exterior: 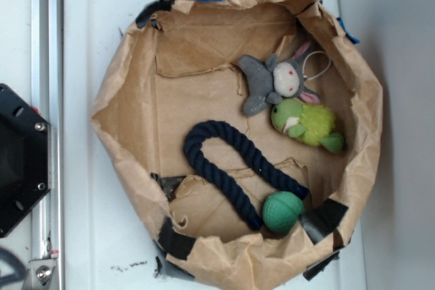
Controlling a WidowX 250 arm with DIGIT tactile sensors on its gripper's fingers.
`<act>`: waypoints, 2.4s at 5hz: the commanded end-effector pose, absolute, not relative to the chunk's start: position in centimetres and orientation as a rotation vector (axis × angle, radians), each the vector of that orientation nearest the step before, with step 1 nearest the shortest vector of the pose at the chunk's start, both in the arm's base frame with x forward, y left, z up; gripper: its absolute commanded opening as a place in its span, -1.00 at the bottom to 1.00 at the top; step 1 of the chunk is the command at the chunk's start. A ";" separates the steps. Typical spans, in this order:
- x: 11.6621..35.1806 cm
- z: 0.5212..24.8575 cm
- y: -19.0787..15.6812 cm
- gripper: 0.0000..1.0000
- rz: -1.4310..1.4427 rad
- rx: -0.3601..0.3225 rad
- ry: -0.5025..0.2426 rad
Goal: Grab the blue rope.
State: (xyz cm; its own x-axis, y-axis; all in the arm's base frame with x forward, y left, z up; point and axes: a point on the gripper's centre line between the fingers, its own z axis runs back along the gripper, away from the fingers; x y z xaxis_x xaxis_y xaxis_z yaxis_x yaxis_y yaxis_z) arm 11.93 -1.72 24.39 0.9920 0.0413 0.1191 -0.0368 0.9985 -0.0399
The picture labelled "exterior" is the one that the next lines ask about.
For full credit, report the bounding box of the dark blue twisted rope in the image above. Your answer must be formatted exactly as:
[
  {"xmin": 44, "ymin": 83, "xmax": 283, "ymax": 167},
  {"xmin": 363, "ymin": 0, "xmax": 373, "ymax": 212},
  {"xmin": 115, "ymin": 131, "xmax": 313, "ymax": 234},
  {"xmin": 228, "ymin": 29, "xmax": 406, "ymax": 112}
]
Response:
[{"xmin": 183, "ymin": 120, "xmax": 309, "ymax": 232}]

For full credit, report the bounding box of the brown paper bag bin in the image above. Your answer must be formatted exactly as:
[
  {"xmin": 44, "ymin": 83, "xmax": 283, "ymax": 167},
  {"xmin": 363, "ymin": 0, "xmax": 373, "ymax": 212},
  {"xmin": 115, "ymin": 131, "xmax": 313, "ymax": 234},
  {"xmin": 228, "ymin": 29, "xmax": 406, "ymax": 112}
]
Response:
[{"xmin": 91, "ymin": 0, "xmax": 383, "ymax": 289}]

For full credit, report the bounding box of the grey plush donkey toy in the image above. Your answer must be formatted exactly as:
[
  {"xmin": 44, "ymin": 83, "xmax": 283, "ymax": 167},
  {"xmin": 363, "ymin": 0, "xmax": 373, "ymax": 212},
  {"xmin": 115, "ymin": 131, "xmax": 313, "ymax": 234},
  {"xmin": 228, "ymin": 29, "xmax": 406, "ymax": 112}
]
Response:
[{"xmin": 238, "ymin": 41, "xmax": 320, "ymax": 116}]

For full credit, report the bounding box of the green fuzzy plush turtle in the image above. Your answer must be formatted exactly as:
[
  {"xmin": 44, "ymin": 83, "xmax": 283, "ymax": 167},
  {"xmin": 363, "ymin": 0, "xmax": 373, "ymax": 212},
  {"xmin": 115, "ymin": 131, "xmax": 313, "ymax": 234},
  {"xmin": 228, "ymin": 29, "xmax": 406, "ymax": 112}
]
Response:
[{"xmin": 271, "ymin": 98, "xmax": 345, "ymax": 153}]

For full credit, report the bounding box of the green rubber ball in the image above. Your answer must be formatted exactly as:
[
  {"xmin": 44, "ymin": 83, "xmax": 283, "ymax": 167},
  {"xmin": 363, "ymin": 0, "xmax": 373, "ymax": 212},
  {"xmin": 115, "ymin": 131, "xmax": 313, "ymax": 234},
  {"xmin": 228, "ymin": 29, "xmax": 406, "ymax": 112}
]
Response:
[{"xmin": 262, "ymin": 191, "xmax": 305, "ymax": 235}]

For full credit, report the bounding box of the black tape patch bottom-left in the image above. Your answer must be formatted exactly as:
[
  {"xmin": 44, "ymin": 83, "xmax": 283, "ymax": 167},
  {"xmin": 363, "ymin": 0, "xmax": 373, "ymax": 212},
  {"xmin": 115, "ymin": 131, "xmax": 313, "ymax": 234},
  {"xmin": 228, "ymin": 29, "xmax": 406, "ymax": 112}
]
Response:
[{"xmin": 154, "ymin": 217, "xmax": 196, "ymax": 281}]

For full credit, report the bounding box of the black tape patch top-left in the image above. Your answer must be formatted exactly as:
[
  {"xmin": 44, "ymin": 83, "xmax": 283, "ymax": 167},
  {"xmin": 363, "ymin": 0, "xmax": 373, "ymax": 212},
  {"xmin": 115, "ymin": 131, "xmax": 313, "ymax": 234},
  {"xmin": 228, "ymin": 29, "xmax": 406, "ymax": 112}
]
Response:
[{"xmin": 135, "ymin": 0, "xmax": 176, "ymax": 29}]

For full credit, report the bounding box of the black tape patch right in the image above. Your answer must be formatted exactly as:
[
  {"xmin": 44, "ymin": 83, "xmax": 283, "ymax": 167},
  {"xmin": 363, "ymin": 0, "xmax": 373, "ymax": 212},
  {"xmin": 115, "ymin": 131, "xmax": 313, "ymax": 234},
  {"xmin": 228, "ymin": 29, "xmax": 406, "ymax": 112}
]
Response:
[{"xmin": 298, "ymin": 198, "xmax": 349, "ymax": 244}]

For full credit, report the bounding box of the blue tape piece right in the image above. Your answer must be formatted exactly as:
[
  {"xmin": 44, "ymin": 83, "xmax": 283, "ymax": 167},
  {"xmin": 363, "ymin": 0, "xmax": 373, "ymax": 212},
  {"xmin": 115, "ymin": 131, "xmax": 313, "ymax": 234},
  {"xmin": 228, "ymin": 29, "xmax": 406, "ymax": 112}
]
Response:
[{"xmin": 336, "ymin": 16, "xmax": 360, "ymax": 45}]

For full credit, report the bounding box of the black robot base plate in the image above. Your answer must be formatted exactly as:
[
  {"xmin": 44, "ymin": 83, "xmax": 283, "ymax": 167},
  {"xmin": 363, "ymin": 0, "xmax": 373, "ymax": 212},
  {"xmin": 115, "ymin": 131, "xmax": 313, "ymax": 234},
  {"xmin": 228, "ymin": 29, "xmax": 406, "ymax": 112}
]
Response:
[{"xmin": 1, "ymin": 84, "xmax": 50, "ymax": 238}]

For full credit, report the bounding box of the aluminium extrusion rail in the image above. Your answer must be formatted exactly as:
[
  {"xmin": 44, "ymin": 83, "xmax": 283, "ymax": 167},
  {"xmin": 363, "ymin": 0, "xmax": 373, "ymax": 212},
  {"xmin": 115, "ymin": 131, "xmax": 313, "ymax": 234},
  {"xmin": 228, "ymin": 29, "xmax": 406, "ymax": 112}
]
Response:
[{"xmin": 31, "ymin": 0, "xmax": 65, "ymax": 289}]

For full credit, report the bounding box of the metal corner bracket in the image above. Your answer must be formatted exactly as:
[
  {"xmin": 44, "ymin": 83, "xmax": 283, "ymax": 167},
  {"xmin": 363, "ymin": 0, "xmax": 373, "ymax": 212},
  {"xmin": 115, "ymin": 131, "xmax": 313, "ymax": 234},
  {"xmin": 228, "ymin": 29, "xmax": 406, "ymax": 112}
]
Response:
[{"xmin": 22, "ymin": 258, "xmax": 56, "ymax": 290}]

